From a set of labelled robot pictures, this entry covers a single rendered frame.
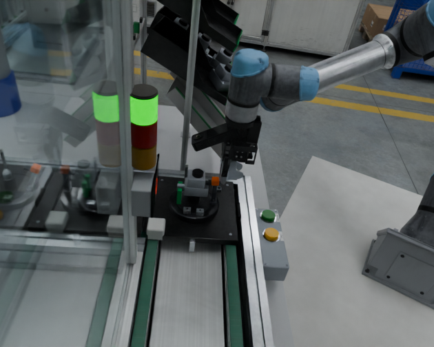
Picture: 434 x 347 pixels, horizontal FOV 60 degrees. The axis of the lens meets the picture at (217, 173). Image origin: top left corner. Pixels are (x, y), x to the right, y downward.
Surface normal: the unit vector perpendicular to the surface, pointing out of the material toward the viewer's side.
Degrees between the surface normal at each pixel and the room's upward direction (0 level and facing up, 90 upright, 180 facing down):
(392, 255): 90
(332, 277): 0
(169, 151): 0
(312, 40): 90
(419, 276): 90
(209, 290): 0
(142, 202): 90
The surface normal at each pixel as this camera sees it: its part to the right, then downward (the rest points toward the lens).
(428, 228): -0.43, -0.58
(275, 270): 0.02, 0.63
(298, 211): 0.12, -0.77
